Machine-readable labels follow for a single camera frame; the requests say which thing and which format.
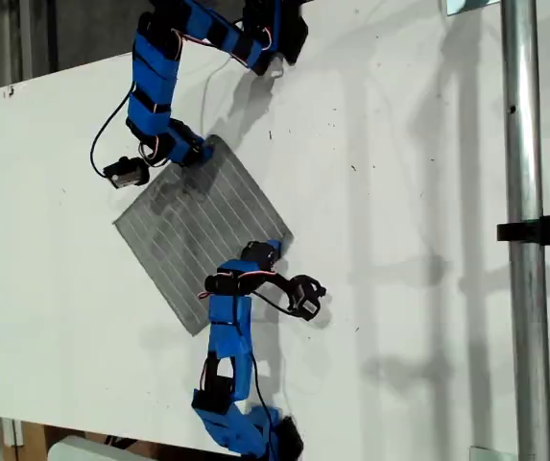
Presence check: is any camera black cable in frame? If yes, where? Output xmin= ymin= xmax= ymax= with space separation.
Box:
xmin=245 ymin=287 xmax=299 ymax=450
xmin=89 ymin=81 xmax=136 ymax=180

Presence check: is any wooden table leg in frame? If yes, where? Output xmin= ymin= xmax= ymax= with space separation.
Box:
xmin=0 ymin=417 xmax=50 ymax=461

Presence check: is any grey striped towel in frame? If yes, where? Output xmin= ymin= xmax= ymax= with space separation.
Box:
xmin=112 ymin=133 xmax=296 ymax=339

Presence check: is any white box under table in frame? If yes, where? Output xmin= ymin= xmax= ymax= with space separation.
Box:
xmin=47 ymin=435 xmax=175 ymax=461

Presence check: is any steel post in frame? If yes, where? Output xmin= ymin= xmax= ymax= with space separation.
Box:
xmin=499 ymin=0 xmax=550 ymax=461

